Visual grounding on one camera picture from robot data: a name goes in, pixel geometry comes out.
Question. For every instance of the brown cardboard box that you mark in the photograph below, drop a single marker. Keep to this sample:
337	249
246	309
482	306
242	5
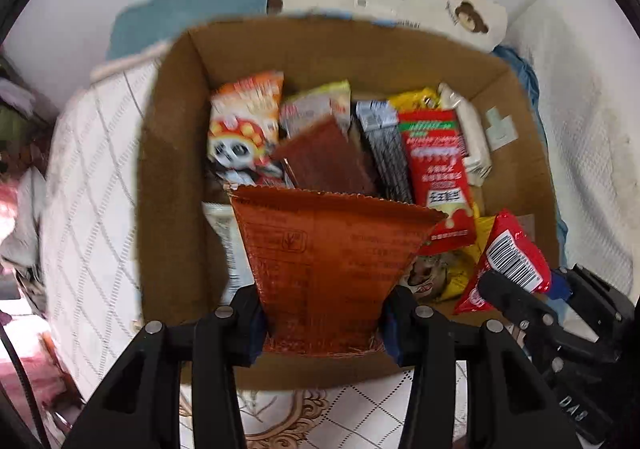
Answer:
170	229

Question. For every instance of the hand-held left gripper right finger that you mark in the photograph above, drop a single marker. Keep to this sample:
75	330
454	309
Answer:
400	329

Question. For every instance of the orange panda snack packet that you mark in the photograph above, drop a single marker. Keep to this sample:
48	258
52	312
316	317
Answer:
240	129

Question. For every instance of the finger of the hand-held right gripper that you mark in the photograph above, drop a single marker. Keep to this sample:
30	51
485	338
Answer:
510	299
560	284

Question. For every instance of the blue bed sheet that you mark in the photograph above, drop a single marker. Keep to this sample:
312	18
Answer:
525	74

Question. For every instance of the pink plastic bag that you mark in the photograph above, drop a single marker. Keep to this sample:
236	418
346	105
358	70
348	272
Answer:
35	369

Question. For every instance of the yellow cartoon face snack packet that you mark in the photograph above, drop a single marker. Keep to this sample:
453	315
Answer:
450	274

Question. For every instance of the beige yellow-edged snack packet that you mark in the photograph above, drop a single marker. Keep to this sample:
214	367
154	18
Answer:
310	104

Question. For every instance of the red green-topped snack packet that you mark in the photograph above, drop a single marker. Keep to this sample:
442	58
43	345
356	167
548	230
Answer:
440	164

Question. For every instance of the silver white snack packet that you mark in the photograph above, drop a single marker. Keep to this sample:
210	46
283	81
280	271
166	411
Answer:
470	134

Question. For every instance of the white flat packet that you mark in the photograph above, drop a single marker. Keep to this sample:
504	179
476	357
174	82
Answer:
225	234

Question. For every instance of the white quilted cover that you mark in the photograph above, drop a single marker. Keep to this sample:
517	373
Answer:
590	119

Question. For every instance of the teal pillow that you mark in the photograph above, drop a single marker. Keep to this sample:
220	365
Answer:
190	4

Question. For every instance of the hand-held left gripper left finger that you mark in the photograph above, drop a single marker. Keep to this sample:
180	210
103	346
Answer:
247	324

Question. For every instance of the white diamond pattern mattress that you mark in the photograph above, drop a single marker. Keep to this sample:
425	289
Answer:
85	209

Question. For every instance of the orange brown snack packet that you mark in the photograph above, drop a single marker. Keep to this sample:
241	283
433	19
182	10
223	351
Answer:
325	269

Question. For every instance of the dark red snack packet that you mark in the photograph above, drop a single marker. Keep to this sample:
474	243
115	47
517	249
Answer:
330	159

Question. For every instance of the red barcode snack packet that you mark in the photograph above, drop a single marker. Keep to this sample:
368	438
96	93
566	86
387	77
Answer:
510	249

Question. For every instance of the white bear print blanket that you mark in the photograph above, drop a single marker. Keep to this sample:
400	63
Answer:
450	14

